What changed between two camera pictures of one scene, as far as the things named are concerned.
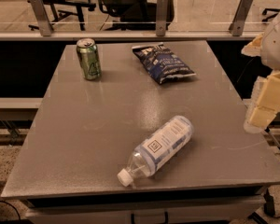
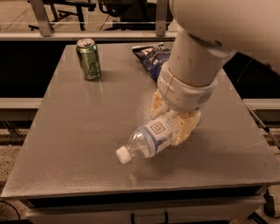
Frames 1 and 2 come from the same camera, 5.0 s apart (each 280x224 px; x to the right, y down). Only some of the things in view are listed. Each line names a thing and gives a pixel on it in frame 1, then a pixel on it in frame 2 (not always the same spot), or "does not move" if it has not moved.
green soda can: x=90 y=59 does not move
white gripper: x=277 y=49 -> x=185 y=94
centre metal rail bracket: x=161 y=12 does not move
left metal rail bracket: x=41 y=14 does not move
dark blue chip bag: x=162 y=63 does not move
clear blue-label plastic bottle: x=160 y=148 -> x=147 y=141
